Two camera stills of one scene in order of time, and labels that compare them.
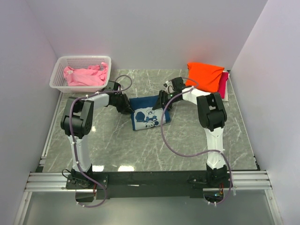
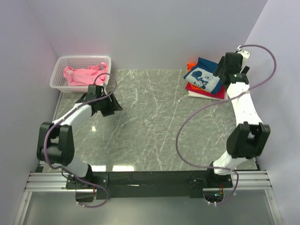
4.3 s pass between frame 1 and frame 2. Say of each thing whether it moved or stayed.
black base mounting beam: stayed
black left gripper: moved
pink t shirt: stayed
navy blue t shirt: moved
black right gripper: moved
